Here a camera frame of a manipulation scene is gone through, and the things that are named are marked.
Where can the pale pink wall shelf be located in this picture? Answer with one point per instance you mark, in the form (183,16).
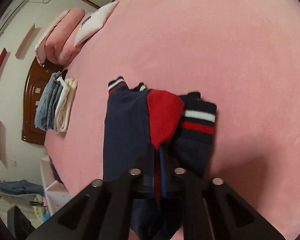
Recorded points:
(1,142)

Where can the white printed pillow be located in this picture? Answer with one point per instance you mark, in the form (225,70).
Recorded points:
(95,22)

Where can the blue denim clothes heap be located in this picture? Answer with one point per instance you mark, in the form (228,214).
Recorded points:
(17,187)

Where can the white air conditioner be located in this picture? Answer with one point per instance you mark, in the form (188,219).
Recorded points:
(7,20)

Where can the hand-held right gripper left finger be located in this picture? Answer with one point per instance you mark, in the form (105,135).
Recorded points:
(142,166)

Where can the folded pink quilt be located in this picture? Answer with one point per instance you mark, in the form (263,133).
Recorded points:
(62,37)

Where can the folded blue jeans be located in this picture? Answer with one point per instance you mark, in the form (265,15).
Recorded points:
(46,105)

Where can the navy and red varsity jacket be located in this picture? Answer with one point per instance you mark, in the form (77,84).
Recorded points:
(125,130)

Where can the folded white clothes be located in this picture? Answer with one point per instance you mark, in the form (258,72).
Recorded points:
(63,110)

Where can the white wall socket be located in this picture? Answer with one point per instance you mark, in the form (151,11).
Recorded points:
(13,163)

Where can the brown wooden headboard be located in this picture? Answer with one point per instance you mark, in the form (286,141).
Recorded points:
(32,87)

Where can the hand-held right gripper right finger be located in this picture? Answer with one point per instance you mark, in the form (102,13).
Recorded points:
(164,177)

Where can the white pink bedside box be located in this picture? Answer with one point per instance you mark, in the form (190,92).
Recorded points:
(55,190)

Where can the pink bed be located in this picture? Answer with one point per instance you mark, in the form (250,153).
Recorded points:
(215,42)

